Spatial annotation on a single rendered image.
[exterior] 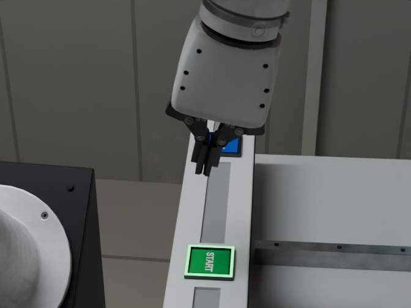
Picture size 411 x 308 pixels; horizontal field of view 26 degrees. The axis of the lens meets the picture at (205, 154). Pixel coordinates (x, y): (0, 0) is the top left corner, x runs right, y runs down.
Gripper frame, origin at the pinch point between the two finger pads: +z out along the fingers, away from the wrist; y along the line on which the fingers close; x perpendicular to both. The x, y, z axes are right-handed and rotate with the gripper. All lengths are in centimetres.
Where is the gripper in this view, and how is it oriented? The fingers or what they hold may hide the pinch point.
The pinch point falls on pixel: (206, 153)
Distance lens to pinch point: 96.3
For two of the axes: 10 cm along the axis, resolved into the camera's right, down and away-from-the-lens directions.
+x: -0.7, 5.4, -8.4
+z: -2.1, 8.1, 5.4
